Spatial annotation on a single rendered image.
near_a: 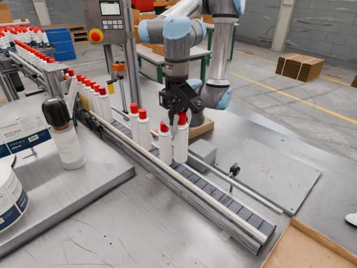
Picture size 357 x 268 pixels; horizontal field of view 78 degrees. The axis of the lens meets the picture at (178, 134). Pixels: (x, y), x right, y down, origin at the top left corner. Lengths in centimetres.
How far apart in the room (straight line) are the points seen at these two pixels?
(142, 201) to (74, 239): 25
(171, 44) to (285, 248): 70
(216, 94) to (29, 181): 87
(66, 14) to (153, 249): 830
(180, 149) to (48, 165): 58
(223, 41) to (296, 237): 80
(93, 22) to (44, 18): 749
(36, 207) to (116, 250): 32
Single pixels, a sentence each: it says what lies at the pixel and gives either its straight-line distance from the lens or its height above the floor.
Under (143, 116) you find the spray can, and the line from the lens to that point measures 93.
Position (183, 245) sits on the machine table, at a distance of 79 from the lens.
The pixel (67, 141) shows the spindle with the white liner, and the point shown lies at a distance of 94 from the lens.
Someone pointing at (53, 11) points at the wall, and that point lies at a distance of 865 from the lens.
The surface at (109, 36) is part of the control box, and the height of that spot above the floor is 132.
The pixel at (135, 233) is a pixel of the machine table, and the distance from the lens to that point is 82.
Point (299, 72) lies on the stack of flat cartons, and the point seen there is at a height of 15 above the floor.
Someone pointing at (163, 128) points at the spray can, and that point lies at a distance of 83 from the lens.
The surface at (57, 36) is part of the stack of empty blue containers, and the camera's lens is 586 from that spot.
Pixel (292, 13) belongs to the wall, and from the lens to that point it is 668.
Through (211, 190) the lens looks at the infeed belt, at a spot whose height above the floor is 88.
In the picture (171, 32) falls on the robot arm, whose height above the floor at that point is 141.
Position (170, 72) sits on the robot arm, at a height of 131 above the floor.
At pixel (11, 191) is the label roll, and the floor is 98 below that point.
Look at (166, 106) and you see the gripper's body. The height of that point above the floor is 118.
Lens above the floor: 152
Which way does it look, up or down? 35 degrees down
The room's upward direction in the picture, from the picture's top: straight up
